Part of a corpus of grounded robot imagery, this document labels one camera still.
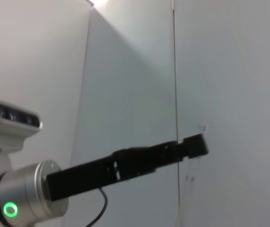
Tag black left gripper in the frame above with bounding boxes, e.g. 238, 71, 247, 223
46, 146, 158, 202

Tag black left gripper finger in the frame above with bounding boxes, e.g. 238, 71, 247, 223
148, 133, 210, 168

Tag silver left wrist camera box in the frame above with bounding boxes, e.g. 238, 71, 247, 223
0, 101, 43, 152

